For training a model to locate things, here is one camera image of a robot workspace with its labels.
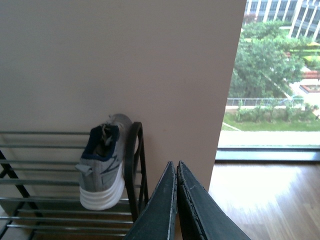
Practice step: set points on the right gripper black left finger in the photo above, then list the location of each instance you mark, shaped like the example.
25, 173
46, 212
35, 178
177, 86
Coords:
158, 219

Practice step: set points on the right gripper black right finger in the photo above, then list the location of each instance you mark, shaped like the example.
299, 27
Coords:
200, 216

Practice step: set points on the grey knit sneaker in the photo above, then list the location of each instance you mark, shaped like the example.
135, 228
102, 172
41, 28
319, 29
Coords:
101, 178

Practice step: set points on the black metal shoe rack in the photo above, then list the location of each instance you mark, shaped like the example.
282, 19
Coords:
39, 189

